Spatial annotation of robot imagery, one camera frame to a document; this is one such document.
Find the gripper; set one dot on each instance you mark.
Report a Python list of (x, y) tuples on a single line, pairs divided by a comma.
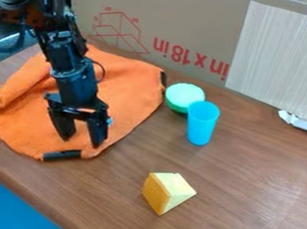
[(77, 84)]

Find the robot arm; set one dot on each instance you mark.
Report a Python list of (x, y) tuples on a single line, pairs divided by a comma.
[(60, 36)]

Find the orange cloth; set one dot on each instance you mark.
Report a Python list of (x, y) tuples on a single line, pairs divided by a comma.
[(127, 84)]

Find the yellow toy cheese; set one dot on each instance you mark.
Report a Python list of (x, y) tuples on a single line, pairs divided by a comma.
[(168, 191)]

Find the green toy bowl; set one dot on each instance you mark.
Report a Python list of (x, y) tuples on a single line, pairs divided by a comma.
[(182, 95)]

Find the blue cup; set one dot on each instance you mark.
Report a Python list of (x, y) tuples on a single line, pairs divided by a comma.
[(201, 123)]

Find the cardboard box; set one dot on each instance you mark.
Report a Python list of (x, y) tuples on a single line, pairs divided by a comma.
[(185, 25)]

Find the white board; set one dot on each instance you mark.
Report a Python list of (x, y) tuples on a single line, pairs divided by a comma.
[(284, 60)]

